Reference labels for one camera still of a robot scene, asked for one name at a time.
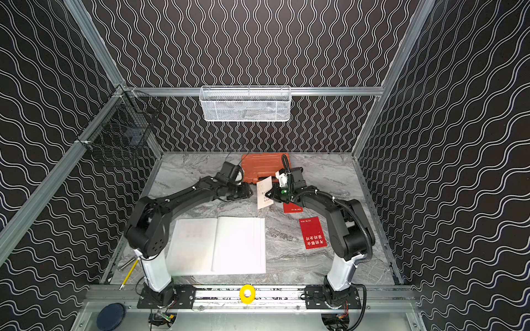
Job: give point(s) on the black wire mesh basket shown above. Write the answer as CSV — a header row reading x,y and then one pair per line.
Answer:
x,y
126,134

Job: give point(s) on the beige card small red text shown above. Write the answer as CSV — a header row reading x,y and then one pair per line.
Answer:
x,y
263,187

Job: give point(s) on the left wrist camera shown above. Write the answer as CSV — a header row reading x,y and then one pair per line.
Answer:
x,y
230,173

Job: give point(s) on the orange plastic tool case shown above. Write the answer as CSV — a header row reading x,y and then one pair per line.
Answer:
x,y
259,166

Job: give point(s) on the dark blue round disc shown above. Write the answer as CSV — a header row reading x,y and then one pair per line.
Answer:
x,y
110,317

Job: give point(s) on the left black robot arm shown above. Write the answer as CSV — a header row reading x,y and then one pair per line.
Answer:
x,y
148,229

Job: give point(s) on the red card top row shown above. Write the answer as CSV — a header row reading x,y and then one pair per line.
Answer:
x,y
290,208

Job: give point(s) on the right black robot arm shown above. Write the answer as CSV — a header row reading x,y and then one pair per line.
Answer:
x,y
349,231

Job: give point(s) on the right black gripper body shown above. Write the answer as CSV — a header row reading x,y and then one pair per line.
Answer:
x,y
281,194

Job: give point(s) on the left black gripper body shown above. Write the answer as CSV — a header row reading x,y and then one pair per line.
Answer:
x,y
242,191

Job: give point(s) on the white photo album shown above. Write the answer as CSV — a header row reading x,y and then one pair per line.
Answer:
x,y
217,246

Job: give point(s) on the white wire mesh basket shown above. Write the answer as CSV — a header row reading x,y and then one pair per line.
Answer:
x,y
246,103

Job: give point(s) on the yellow pencil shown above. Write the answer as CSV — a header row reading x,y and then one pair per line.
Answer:
x,y
128,276

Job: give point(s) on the yellow tape roll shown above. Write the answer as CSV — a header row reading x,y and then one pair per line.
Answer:
x,y
247,294

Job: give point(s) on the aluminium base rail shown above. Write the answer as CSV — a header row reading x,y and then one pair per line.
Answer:
x,y
288,299

